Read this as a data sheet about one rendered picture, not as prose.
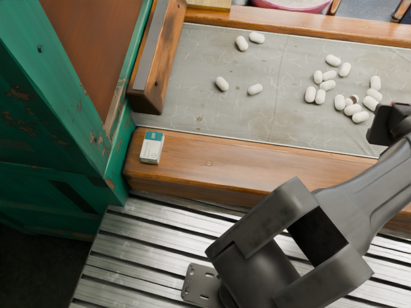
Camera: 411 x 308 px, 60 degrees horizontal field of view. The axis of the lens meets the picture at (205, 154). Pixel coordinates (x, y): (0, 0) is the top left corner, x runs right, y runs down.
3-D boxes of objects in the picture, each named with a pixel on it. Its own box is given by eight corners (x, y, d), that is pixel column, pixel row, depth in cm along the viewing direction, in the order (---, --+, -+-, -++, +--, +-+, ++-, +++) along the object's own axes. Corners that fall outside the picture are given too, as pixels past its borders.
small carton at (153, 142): (158, 164, 69) (157, 160, 67) (140, 161, 69) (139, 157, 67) (164, 137, 71) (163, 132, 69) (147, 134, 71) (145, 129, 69)
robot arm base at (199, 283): (187, 255, 63) (176, 296, 60) (299, 285, 61) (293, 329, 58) (189, 261, 70) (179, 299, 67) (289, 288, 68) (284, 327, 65)
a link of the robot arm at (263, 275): (253, 255, 62) (266, 220, 32) (277, 289, 59) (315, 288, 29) (224, 276, 61) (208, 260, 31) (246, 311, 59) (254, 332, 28)
